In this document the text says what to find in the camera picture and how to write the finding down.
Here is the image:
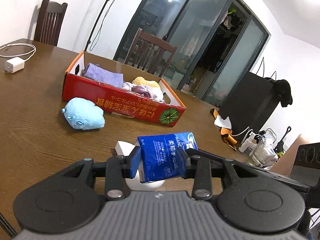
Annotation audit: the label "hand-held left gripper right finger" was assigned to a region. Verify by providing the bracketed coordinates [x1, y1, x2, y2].
[179, 148, 253, 200]

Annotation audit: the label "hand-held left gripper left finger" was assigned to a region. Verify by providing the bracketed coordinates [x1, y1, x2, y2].
[57, 146, 142, 200]

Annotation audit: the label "white round soft roll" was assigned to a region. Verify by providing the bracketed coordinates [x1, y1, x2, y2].
[115, 141, 165, 192]

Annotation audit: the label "blue tissue pack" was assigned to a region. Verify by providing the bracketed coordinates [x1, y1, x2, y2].
[137, 131, 199, 183]

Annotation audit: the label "red cardboard box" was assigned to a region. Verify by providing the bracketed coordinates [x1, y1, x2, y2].
[62, 51, 187, 127]

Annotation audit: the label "light blue plush toy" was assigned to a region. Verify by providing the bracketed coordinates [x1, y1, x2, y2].
[61, 97, 105, 131]

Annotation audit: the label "fluffy lilac cloth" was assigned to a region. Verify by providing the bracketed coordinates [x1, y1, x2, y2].
[122, 82, 165, 102]

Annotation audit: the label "purple satin scrunchie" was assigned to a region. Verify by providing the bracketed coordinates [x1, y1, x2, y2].
[132, 85, 153, 97]

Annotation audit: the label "purple drawstring pouch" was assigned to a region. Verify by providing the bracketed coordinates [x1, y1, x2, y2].
[84, 63, 124, 88]

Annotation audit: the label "person's right forearm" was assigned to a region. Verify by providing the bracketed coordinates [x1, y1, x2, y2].
[270, 134, 309, 174]

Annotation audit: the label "black stick tool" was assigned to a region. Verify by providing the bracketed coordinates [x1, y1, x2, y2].
[275, 126, 292, 155]

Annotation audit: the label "white and blue packet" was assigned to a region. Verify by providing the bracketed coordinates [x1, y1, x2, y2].
[259, 147, 278, 166]

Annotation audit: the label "clear glass cup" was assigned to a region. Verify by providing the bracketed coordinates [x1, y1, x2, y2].
[252, 129, 277, 160]

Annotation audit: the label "orange wrapper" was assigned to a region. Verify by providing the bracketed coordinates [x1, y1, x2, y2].
[220, 127, 238, 152]

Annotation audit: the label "orange white cloth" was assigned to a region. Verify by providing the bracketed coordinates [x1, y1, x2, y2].
[209, 109, 233, 128]

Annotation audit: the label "white spray bottle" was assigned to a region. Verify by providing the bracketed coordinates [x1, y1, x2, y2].
[239, 129, 255, 153]

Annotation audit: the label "black coat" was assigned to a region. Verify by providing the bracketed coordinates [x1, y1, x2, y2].
[266, 79, 293, 108]

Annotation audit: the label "black monitor with jacket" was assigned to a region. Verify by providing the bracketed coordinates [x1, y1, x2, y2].
[217, 71, 282, 137]

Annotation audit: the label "dark wooden slatted chair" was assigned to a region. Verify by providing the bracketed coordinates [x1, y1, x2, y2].
[33, 0, 68, 47]
[124, 27, 178, 78]

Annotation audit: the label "black framed sliding glass door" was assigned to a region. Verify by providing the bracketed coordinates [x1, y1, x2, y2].
[114, 0, 272, 108]

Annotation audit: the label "black studio light on stand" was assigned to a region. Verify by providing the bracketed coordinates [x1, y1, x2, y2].
[84, 0, 120, 52]

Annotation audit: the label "white charger block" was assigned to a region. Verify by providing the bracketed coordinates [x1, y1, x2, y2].
[5, 59, 25, 74]

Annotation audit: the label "hanging clothes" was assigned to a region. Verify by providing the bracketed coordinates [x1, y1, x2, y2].
[224, 7, 244, 30]

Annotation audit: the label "thin white cable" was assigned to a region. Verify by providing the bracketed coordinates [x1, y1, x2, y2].
[231, 127, 250, 138]

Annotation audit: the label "white charger cable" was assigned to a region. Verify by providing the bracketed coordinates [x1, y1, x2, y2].
[0, 44, 36, 62]

